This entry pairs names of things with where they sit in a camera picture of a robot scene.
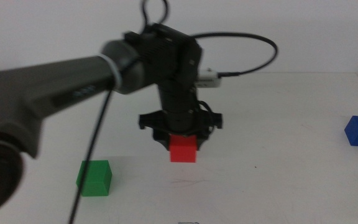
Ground black camera cable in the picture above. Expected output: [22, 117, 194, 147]
[140, 0, 278, 77]

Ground white cable tie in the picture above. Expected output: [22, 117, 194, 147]
[99, 54, 123, 91]

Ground red cube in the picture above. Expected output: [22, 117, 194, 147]
[169, 134, 198, 164]

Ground thin black hanging cable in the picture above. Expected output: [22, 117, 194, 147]
[68, 83, 114, 224]

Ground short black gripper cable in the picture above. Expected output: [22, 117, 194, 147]
[196, 100, 214, 133]

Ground green cube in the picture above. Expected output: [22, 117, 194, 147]
[75, 159, 113, 197]

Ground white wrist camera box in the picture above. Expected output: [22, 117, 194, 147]
[195, 67, 222, 89]

